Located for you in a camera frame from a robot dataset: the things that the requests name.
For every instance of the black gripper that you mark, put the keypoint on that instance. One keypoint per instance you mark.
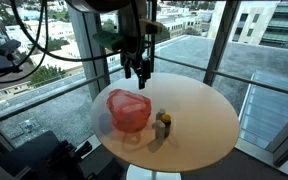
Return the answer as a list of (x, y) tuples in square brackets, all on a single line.
[(134, 59)]

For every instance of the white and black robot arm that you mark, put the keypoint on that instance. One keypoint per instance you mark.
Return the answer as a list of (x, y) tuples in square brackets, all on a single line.
[(97, 4)]

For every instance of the orange plastic bag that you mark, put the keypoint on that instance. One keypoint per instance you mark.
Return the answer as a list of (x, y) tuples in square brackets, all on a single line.
[(128, 110)]

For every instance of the wide grey window pillar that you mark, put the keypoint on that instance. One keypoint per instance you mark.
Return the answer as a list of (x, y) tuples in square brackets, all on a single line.
[(90, 53)]

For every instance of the beige wrist attachment block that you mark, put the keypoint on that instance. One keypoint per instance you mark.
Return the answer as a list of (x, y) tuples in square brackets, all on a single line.
[(150, 26)]

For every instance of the yellow capped dark bottle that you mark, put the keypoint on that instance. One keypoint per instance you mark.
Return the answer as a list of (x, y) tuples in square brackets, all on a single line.
[(166, 123)]

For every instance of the black equipment case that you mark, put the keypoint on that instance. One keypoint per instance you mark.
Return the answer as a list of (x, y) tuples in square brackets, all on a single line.
[(44, 156)]

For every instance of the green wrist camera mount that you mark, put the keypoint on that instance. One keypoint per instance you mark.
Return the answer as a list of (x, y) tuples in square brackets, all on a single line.
[(108, 40)]

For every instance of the slanted dark window post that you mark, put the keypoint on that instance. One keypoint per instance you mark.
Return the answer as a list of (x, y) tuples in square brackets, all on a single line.
[(219, 43)]

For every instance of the white table pedestal base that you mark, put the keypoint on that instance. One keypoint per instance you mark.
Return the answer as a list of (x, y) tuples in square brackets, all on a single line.
[(150, 173)]

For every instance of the black camera on stand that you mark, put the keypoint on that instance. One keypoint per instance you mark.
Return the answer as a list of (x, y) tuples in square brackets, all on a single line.
[(7, 47)]

